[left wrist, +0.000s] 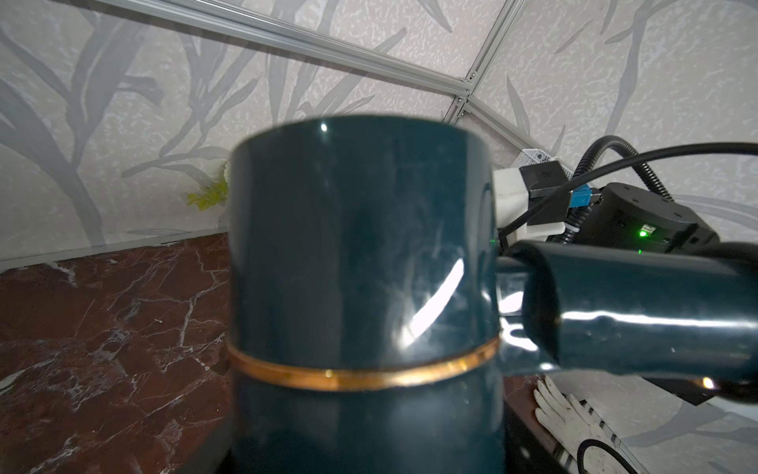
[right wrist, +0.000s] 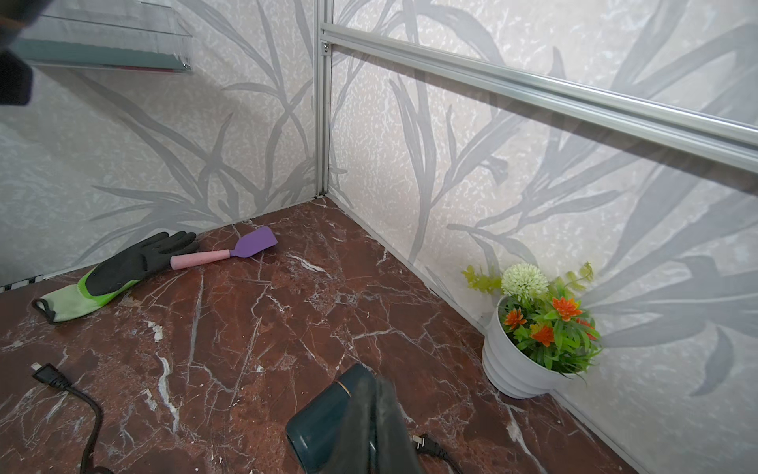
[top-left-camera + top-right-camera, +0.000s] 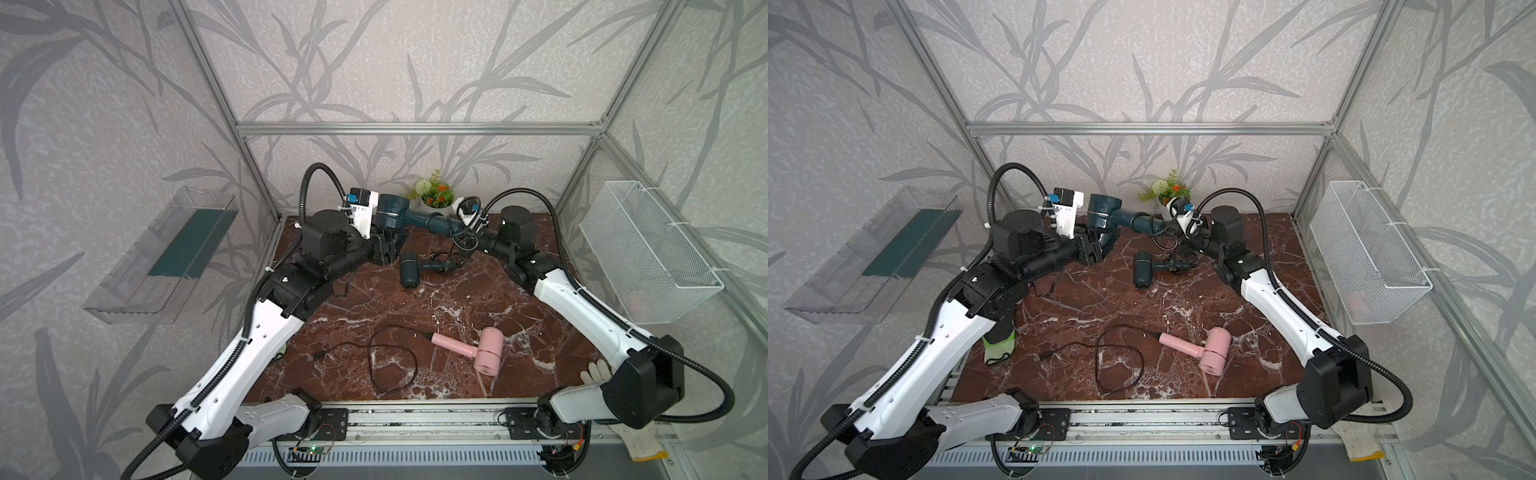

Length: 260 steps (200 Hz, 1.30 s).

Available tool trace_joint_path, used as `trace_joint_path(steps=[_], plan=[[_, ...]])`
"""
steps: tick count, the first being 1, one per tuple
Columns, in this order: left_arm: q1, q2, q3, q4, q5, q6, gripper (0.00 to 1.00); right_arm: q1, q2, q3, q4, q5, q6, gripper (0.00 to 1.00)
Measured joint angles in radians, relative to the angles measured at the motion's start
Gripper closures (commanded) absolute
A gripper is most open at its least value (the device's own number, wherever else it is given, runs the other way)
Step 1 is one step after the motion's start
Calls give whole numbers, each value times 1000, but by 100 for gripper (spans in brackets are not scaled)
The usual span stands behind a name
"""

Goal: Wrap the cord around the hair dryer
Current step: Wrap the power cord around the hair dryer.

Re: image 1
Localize dark green hair dryer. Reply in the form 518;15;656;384
227;116;757;473

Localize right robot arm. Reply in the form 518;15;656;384
548;135;757;406

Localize white pot artificial flowers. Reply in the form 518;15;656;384
187;161;231;211

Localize white cloth glove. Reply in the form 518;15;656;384
533;376;640;474

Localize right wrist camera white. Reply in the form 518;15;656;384
493;161;600;247

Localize white wire mesh basket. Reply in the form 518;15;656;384
511;148;554;168

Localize horizontal aluminium frame bar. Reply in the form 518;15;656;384
83;1;472;97

